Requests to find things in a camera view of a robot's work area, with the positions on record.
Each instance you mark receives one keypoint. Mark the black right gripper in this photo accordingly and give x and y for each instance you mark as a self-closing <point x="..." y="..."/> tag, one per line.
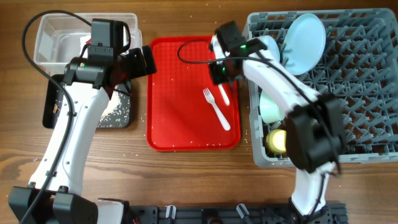
<point x="216" y="74"/>

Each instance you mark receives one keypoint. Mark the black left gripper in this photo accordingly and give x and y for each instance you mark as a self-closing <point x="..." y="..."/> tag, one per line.
<point x="139" y="68"/>

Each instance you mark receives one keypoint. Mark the white plastic spoon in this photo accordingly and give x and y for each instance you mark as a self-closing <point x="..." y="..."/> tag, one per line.
<point x="224" y="95"/>

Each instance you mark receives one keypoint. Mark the light blue bowl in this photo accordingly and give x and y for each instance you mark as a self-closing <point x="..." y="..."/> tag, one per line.
<point x="271" y="45"/>

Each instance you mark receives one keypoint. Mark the rice and food scraps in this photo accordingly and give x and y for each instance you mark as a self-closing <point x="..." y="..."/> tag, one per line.
<point x="119" y="112"/>

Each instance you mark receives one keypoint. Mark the mint green bowl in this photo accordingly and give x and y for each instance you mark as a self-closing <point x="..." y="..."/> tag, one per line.
<point x="269" y="110"/>

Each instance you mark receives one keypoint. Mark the yellow plastic cup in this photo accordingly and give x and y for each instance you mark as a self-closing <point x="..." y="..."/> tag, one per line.
<point x="275" y="141"/>

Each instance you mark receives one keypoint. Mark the light blue round plate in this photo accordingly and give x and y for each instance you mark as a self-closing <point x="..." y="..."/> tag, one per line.
<point x="304" y="44"/>

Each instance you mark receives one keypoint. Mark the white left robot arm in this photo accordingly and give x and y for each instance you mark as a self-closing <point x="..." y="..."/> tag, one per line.
<point x="53" y="194"/>

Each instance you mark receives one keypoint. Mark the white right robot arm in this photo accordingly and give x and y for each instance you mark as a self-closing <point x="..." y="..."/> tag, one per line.
<point x="315" y="131"/>

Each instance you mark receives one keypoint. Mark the black waste tray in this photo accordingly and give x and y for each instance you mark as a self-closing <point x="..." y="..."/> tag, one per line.
<point x="49" y="105"/>

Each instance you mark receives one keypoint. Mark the grey dishwasher rack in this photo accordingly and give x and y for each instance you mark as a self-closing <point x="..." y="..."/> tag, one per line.
<point x="359" y="66"/>

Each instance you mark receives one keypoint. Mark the white plastic fork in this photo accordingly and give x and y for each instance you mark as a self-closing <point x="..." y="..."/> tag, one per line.
<point x="211" y="100"/>

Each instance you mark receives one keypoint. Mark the red plastic tray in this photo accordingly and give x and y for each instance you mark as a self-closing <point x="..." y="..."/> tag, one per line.
<point x="178" y="116"/>

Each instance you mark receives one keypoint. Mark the clear plastic bin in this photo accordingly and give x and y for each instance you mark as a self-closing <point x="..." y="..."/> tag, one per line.
<point x="58" y="37"/>

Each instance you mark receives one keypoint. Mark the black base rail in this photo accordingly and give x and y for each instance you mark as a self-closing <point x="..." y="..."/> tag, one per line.
<point x="331" y="213"/>

